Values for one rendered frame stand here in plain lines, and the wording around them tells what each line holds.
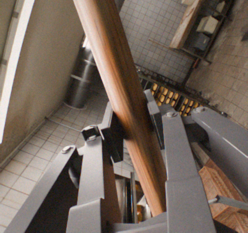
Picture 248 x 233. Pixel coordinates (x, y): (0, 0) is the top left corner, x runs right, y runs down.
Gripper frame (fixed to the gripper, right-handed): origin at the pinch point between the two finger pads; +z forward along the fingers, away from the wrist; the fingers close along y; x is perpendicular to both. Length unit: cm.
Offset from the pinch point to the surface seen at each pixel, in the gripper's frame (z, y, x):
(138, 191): 148, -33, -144
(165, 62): 497, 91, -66
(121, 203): 113, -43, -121
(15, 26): 85, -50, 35
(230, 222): 86, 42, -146
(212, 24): 428, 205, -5
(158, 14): 496, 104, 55
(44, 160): 136, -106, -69
